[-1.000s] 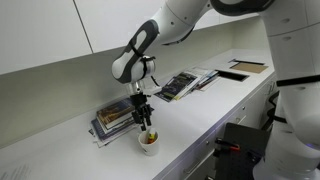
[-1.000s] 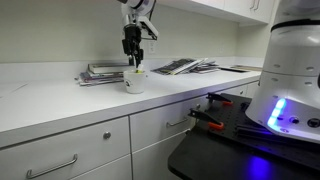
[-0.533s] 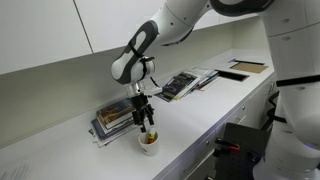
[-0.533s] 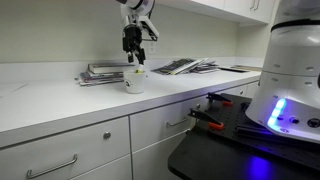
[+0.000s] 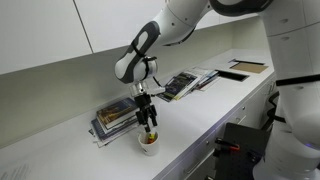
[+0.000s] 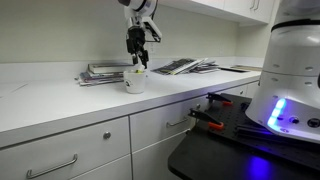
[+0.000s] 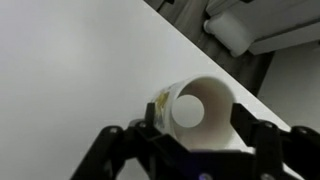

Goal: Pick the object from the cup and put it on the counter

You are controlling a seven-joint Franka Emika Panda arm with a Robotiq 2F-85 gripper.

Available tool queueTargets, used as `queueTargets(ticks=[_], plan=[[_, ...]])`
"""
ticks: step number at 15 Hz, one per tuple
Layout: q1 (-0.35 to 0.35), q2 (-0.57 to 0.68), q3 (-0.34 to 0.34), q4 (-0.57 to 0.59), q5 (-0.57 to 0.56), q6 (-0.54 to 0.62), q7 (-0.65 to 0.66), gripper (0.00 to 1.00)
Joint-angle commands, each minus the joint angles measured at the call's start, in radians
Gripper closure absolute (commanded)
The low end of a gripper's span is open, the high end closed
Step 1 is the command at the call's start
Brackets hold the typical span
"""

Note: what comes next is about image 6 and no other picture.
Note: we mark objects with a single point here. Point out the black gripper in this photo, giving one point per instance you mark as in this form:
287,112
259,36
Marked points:
135,40

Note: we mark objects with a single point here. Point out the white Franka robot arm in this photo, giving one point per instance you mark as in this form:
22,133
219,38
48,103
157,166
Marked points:
293,66

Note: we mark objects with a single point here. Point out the white ceramic cup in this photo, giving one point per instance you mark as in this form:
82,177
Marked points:
135,85

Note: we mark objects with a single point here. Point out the grey hardcover book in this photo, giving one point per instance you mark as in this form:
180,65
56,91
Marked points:
106,67

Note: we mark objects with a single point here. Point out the open booklets pile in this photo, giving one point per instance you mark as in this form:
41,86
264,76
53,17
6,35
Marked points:
178,66

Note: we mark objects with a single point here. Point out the stack of magazines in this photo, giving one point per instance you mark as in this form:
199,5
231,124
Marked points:
100,78

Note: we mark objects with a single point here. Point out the medium white drawer front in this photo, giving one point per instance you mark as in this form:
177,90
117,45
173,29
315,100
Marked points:
153,123

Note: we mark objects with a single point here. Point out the pile of dark magazines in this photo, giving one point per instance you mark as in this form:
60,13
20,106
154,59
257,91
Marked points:
207,67

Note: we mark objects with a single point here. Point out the round silver drawer lock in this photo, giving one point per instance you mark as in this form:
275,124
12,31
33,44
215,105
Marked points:
107,135

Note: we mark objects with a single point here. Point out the flat dark tray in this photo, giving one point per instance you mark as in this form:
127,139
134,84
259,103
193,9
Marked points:
233,69

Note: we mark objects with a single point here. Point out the white lower cabinet door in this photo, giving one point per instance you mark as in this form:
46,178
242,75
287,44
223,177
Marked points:
153,160

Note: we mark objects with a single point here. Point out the small white drawer front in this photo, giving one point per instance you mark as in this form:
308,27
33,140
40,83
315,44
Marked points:
236,90

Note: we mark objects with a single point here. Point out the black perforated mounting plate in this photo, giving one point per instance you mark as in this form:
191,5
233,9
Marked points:
233,120

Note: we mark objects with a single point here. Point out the wide white drawer front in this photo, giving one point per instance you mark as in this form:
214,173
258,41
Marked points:
66,146

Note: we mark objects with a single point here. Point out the black cart table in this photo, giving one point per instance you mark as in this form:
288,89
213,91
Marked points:
206,160

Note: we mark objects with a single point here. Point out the white wall outlet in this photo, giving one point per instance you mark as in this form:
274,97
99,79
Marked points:
152,49

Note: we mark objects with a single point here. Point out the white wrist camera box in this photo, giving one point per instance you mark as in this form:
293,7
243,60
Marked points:
152,29

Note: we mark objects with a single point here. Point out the white upper wall cabinet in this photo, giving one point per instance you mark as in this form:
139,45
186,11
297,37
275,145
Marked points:
233,8

